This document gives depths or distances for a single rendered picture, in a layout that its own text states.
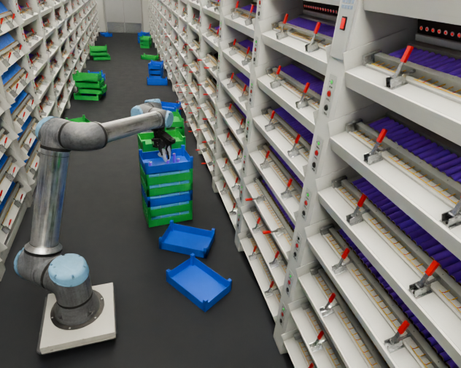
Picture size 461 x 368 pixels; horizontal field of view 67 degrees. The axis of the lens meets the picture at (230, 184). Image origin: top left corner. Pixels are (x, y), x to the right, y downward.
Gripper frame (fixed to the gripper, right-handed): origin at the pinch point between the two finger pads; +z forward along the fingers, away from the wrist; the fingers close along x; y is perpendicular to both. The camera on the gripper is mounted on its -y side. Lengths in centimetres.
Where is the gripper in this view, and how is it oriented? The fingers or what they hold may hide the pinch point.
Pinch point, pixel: (168, 159)
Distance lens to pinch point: 219.1
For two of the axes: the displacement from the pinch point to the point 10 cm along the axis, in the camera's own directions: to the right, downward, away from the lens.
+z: 1.4, 9.2, 3.6
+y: -7.9, -1.2, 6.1
